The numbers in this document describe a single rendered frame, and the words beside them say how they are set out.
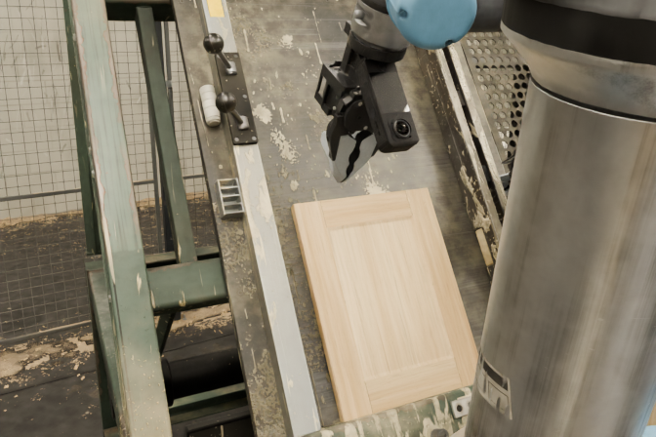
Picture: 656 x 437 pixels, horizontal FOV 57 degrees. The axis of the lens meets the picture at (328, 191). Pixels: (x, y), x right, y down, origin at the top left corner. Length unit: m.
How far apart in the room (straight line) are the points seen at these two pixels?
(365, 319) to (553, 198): 0.93
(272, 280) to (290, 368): 0.15
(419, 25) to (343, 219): 0.68
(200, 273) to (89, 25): 0.50
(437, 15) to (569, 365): 0.36
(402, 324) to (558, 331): 0.93
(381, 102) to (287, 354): 0.53
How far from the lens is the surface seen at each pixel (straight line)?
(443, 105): 1.40
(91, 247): 2.17
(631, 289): 0.27
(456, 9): 0.57
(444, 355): 1.23
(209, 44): 1.12
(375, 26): 0.70
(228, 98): 1.06
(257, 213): 1.11
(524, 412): 0.31
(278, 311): 1.08
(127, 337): 1.02
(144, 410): 1.01
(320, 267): 1.14
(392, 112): 0.71
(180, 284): 1.13
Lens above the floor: 1.54
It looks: 14 degrees down
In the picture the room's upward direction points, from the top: straight up
